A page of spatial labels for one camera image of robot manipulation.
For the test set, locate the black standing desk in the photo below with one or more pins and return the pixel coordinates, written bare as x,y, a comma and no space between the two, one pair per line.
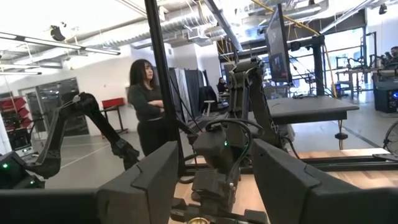
311,109

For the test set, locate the black computer monitor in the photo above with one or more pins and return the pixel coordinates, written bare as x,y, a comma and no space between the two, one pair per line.
277,53

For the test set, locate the black floor fan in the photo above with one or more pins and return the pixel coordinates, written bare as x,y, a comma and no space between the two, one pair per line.
392,137

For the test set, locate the black ceiling spotlight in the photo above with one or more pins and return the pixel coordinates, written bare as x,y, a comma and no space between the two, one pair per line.
57,32

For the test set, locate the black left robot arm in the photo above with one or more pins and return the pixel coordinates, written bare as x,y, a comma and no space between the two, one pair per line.
261,105

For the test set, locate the small black stand table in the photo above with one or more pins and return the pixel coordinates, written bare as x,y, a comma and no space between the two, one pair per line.
119,119

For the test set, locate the person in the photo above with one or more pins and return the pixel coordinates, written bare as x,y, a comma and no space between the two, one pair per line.
146,102
221,84
394,53

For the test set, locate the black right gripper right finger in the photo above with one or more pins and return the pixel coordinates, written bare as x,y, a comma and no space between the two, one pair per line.
289,193

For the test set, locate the black aluminium rig frame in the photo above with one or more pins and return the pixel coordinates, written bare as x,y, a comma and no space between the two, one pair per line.
161,77

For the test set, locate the workbench with robot equipment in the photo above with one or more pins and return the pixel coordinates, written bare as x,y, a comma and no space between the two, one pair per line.
363,72

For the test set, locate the dark office chair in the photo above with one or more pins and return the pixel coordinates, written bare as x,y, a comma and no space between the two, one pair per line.
210,96

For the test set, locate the red toolbox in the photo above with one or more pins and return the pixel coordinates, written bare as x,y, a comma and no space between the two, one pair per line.
112,102

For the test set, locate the shelf with red bins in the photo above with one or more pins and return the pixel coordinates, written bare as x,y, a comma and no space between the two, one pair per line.
14,107

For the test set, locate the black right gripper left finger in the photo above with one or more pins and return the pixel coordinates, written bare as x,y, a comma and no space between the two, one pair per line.
140,199

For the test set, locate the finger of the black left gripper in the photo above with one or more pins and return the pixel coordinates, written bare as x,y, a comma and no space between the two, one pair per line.
256,217
180,209

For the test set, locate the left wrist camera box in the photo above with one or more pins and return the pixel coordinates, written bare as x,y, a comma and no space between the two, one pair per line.
213,146

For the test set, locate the black monitor stand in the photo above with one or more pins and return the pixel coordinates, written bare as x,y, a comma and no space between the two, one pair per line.
317,62

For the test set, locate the long ceiling light bar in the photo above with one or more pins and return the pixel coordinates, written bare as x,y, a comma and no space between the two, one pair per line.
59,43

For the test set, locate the black box with green lights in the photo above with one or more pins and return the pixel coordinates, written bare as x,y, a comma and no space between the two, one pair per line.
12,171

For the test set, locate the tall gold candlestick holder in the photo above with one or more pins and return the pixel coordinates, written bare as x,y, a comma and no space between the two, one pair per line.
198,221

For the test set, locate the black computer with blue light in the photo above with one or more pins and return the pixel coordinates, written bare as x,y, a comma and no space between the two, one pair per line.
385,96

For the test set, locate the dark curtain partition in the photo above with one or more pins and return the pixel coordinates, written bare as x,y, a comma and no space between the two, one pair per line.
189,90

